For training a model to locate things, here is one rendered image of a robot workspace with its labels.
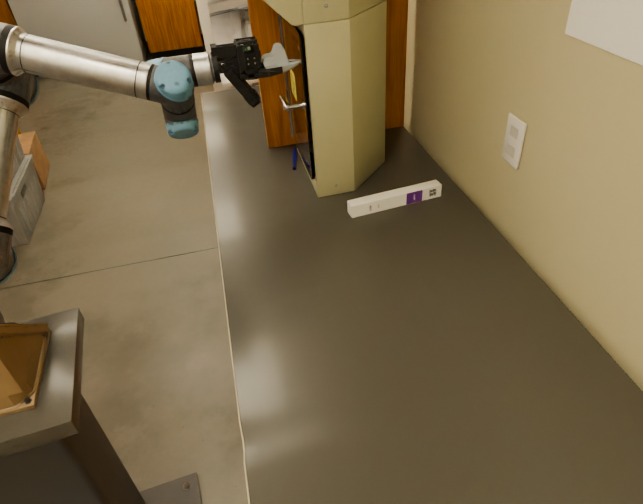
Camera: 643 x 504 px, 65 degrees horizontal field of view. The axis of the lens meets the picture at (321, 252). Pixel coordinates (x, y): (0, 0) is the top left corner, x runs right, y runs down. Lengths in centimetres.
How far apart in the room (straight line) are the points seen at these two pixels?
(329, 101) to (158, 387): 146
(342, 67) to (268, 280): 56
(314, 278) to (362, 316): 17
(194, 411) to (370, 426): 134
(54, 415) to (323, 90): 93
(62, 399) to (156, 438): 109
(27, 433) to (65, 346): 20
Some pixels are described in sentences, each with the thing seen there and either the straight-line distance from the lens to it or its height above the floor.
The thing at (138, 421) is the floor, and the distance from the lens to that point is 223.
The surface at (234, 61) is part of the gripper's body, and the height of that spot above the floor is 134.
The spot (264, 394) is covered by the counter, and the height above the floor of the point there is 94.
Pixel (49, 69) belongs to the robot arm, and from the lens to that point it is 120.
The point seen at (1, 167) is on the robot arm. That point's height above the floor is 124.
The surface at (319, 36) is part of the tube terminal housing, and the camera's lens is 129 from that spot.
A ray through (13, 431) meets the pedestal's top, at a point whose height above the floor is 94.
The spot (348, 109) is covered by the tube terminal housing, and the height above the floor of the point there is 119.
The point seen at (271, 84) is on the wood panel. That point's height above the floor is 116.
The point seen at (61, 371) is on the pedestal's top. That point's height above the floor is 94.
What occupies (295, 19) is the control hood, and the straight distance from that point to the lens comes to 127.
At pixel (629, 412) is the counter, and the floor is 94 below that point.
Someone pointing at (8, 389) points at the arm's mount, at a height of 100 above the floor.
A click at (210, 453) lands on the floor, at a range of 206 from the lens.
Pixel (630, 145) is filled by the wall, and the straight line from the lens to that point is 101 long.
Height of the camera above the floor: 171
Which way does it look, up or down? 38 degrees down
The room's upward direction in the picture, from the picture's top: 5 degrees counter-clockwise
